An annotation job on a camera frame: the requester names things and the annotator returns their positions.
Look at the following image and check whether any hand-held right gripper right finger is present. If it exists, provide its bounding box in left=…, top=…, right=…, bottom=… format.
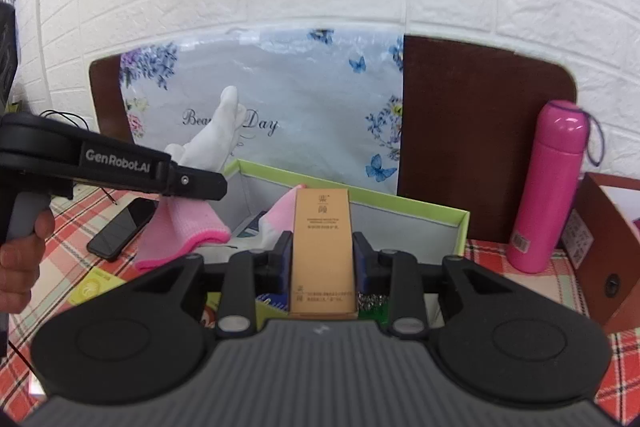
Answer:
left=352, top=232, right=526, bottom=338

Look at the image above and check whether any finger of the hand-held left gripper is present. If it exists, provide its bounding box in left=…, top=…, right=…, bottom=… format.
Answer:
left=160, top=161, right=229, bottom=203

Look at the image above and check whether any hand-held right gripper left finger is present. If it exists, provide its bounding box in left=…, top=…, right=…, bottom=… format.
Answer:
left=120, top=231, right=293, bottom=339

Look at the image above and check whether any tan cardboard box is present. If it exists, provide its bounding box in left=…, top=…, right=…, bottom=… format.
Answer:
left=288, top=187, right=359, bottom=321

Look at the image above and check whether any white glove with pink cuff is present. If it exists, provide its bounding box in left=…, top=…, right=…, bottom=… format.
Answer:
left=259, top=183, right=309, bottom=249
left=134, top=85, right=249, bottom=271

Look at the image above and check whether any light green cardboard box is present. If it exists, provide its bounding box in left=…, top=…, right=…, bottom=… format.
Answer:
left=222, top=158, right=471, bottom=329

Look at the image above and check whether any person's left hand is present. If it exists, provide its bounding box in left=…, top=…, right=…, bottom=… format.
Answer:
left=0, top=209, right=56, bottom=314

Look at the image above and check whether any steel wool scourer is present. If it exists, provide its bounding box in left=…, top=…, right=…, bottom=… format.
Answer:
left=357, top=291, right=390, bottom=314

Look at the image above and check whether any black smartphone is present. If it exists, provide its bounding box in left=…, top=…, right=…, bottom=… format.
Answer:
left=86, top=197, right=160, bottom=263

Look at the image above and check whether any dark hanging object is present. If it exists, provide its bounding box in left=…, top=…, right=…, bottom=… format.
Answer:
left=0, top=1, right=19, bottom=98

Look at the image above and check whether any floral printed plastic bag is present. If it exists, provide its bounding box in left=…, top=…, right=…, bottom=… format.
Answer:
left=119, top=27, right=405, bottom=196

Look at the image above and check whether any yellow green box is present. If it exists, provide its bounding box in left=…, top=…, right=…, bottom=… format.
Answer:
left=67, top=267, right=127, bottom=306

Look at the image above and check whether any plaid bed sheet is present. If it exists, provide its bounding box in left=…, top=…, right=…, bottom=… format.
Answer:
left=0, top=187, right=640, bottom=427

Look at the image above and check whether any pink thermos bottle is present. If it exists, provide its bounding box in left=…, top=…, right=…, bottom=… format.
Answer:
left=507, top=99, right=607, bottom=274

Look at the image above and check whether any brown cardboard box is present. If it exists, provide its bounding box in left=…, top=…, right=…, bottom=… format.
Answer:
left=560, top=172, right=640, bottom=329

